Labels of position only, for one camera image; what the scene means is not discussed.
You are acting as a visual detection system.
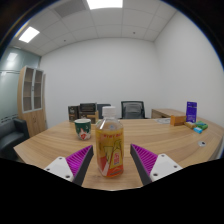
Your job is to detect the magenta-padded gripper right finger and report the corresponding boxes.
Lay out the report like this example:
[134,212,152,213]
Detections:
[129,143,184,187]

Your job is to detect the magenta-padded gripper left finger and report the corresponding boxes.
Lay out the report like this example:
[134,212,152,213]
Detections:
[43,144,95,187]

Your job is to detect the yellow tea bottle white cap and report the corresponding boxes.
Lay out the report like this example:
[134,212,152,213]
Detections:
[95,105,125,179]

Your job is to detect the green and white mug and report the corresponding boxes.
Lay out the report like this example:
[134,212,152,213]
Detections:
[73,118,93,141]

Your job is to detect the brown cardboard box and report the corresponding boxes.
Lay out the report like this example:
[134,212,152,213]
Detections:
[78,111,100,125]

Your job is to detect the tall dark brown box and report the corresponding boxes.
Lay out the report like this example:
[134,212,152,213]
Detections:
[67,105,80,123]

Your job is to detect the black mesh office chair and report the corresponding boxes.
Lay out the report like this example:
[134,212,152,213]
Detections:
[119,100,149,120]

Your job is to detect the wooden side desk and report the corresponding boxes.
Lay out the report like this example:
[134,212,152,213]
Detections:
[150,108,188,120]

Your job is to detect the flat dark box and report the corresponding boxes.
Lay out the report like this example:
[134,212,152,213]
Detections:
[79,102,98,114]

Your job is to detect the tan small box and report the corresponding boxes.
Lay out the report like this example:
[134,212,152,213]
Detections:
[184,121,198,130]

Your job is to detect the wooden shelf cabinet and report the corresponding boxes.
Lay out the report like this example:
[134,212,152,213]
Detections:
[17,65,48,138]

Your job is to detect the green small box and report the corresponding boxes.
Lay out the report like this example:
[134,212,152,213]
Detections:
[194,120,209,131]

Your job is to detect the purple standing box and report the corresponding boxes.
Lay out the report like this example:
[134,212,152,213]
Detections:
[185,101,198,124]

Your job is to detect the black leather sofa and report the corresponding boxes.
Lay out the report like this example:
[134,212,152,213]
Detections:
[0,117,30,161]

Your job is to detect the small square ceiling light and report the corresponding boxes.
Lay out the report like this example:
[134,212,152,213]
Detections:
[18,26,41,44]

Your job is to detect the ceiling air vent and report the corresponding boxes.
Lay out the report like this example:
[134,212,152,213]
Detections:
[53,0,87,18]

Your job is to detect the large square ceiling light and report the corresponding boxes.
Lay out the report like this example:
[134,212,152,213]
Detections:
[86,0,124,10]

